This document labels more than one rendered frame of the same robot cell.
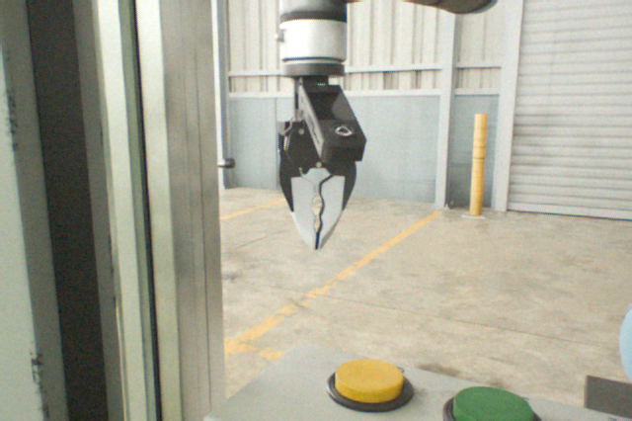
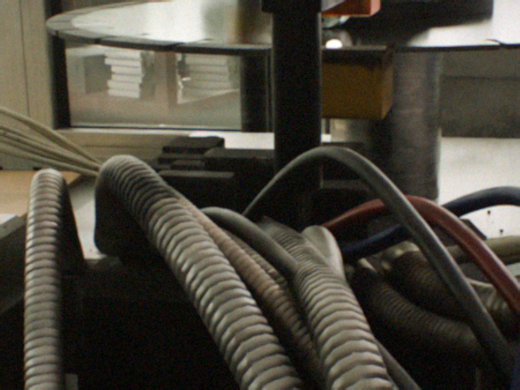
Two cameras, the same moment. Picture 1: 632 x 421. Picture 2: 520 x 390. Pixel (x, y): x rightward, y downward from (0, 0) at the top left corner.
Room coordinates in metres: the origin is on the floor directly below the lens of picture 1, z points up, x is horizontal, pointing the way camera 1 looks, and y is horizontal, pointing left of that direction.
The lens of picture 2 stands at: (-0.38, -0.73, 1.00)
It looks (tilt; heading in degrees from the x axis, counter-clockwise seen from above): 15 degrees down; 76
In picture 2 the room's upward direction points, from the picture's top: 1 degrees counter-clockwise
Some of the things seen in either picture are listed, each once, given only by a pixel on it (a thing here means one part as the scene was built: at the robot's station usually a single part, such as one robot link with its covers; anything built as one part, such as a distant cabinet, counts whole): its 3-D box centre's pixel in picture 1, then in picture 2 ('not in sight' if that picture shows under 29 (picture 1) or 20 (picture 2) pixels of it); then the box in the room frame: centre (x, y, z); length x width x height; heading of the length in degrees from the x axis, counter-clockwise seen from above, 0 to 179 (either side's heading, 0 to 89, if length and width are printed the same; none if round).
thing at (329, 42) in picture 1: (310, 46); not in sight; (0.62, 0.00, 1.13); 0.08 x 0.08 x 0.05
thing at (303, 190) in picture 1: (300, 210); not in sight; (0.63, 0.01, 0.94); 0.06 x 0.03 x 0.09; 11
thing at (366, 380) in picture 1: (368, 388); not in sight; (0.29, -0.03, 0.90); 0.04 x 0.04 x 0.02
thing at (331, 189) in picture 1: (325, 209); not in sight; (0.63, -0.02, 0.94); 0.06 x 0.03 x 0.09; 11
